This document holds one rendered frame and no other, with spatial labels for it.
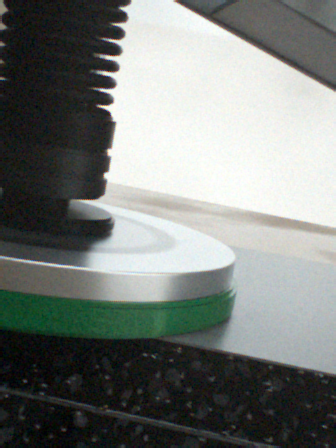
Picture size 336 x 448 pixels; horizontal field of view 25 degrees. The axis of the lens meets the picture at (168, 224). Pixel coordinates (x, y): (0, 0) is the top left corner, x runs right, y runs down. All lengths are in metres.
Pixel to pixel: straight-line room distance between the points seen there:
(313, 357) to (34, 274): 0.13
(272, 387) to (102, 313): 0.08
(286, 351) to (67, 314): 0.10
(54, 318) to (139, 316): 0.04
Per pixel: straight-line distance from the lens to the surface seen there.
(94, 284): 0.30
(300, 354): 0.34
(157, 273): 0.31
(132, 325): 0.30
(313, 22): 0.35
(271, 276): 0.50
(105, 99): 0.37
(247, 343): 0.34
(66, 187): 0.36
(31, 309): 0.29
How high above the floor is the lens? 0.90
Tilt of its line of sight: 8 degrees down
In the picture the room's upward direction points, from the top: 11 degrees clockwise
